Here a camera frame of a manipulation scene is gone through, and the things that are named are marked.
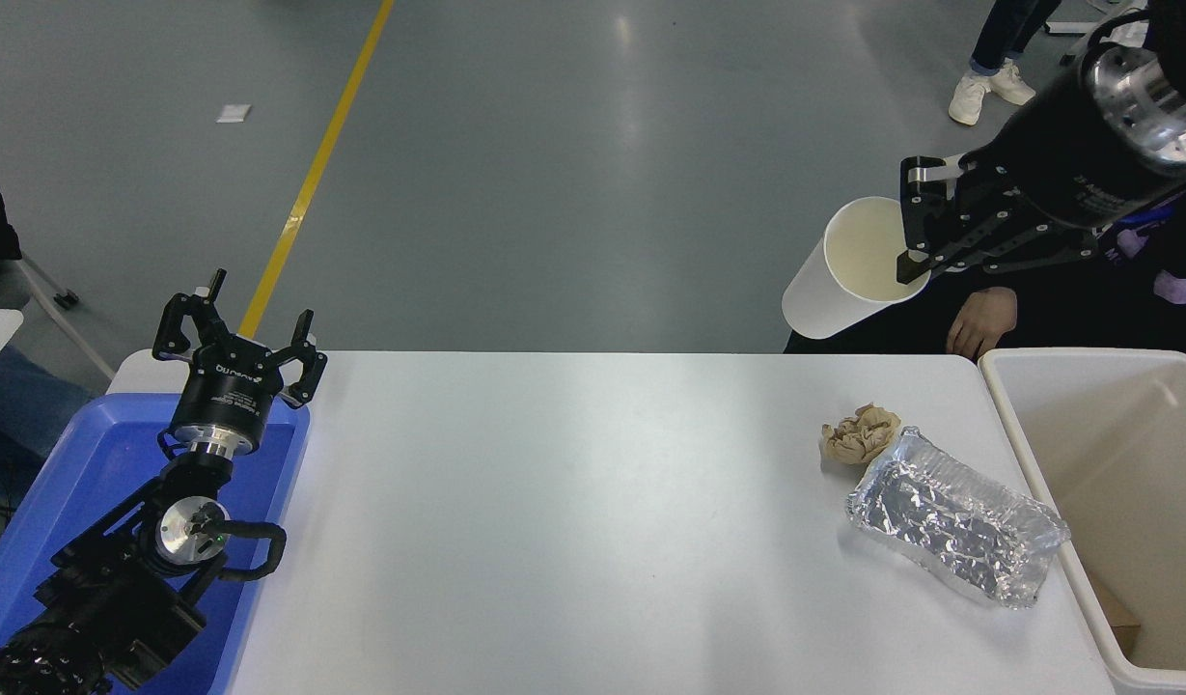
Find white paper cup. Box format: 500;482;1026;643
782;196;933;341

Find large pale bin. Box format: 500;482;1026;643
979;347;1186;695

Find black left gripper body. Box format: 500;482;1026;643
171;338;287;450

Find blue lanyard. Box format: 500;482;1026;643
1114;193;1186;262

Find grey metal chair leg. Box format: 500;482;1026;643
18;256;118;379

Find crumpled silver foil tray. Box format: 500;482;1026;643
848;426;1072;610

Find person's hand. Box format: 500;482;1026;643
944;286;1021;363

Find crumpled tan paper ball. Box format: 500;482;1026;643
821;403;902;467

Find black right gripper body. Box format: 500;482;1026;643
969;58;1184;233

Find blue plastic tray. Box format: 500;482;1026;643
0;391;312;695

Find white stand base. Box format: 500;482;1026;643
1041;0;1148;38

